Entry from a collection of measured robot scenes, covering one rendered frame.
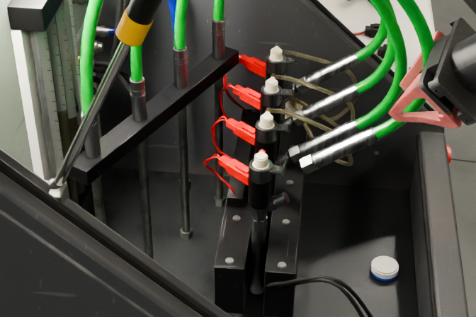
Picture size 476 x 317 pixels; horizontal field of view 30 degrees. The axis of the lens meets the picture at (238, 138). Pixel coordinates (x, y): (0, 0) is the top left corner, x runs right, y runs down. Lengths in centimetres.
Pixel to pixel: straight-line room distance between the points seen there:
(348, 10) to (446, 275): 64
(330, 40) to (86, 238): 70
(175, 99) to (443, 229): 39
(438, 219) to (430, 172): 10
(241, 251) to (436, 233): 27
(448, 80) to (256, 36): 47
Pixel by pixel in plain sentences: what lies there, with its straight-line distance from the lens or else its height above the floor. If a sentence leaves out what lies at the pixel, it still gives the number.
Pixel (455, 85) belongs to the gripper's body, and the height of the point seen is 127.
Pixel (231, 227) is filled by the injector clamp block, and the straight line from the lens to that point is 114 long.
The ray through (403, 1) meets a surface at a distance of 91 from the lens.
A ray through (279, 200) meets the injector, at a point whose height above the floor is 106.
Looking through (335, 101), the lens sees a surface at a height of 110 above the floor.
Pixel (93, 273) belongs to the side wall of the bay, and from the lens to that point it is 69.
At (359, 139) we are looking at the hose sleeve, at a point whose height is 116.
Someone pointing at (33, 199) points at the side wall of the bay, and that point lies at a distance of 67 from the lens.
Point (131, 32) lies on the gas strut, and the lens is 58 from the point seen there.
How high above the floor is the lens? 175
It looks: 37 degrees down
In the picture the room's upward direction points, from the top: 1 degrees clockwise
